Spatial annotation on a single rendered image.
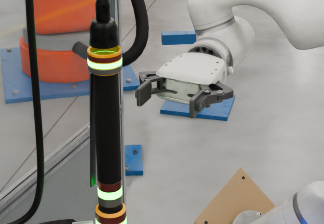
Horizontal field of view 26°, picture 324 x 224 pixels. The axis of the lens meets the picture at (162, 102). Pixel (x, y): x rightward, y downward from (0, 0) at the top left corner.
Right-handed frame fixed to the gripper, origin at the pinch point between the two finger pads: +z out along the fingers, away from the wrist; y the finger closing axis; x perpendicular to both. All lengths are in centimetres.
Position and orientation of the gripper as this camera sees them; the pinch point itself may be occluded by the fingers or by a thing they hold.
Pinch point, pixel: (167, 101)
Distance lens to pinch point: 110.5
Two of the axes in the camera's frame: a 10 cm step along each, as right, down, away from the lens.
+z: -4.3, 4.1, -8.1
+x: 0.0, -8.9, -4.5
